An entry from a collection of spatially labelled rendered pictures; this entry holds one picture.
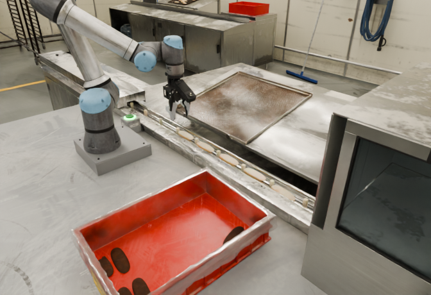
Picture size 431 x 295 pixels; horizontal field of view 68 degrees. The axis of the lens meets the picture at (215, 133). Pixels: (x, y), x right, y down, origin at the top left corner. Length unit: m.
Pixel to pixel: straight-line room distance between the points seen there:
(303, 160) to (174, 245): 0.58
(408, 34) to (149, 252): 4.24
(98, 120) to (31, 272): 0.57
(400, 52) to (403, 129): 4.15
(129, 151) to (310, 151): 0.73
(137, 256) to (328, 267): 0.51
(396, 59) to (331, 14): 1.09
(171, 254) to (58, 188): 0.55
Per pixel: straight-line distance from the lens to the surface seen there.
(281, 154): 1.29
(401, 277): 0.79
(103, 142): 1.35
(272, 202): 1.10
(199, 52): 4.50
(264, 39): 4.98
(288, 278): 0.96
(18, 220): 1.26
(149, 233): 1.05
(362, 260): 0.81
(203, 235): 1.03
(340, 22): 5.06
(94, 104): 1.30
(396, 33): 4.79
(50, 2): 1.26
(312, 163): 1.25
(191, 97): 1.34
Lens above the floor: 1.57
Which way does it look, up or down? 29 degrees down
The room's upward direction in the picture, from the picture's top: straight up
